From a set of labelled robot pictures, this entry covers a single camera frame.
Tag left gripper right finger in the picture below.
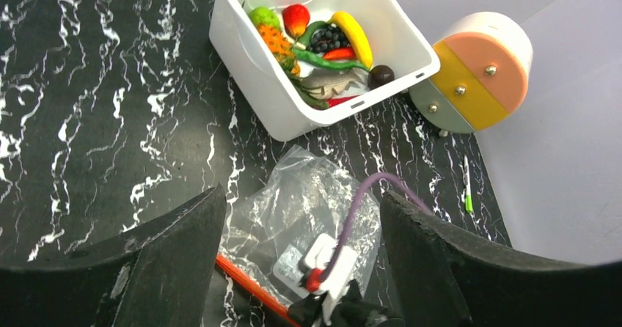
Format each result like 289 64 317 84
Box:
380 192 621 326

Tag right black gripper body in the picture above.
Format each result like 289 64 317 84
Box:
288 279 406 327

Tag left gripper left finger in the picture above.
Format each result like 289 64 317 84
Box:
1 186 227 326

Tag clear zip bag orange zipper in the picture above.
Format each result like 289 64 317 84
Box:
216 146 381 326

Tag white plastic bin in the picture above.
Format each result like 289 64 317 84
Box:
209 0 440 142

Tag green white pen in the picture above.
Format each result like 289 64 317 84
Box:
463 155 474 213

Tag dark brown toy plum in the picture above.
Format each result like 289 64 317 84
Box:
367 65 395 90

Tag round pastel drawer cabinet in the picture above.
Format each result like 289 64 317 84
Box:
409 12 533 137

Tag grey toy fish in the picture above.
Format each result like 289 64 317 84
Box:
299 69 366 100

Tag red toy chili pepper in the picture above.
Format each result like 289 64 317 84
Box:
323 47 357 61

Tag green toy bean pod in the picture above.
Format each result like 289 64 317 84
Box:
293 48 370 72

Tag orange toy pineapple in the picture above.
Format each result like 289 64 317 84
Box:
256 23 329 110

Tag dark toy grapes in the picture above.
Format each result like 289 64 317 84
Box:
307 26 351 54

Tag yellow toy banana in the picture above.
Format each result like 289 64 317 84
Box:
329 11 373 70

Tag green toy lime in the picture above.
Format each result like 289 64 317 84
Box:
248 7 281 30

